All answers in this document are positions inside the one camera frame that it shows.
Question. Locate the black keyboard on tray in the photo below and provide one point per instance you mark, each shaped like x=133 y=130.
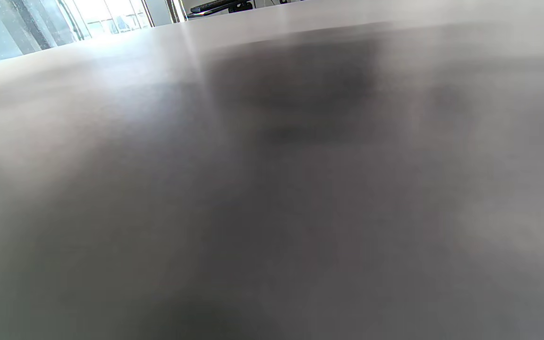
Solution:
x=213 y=5

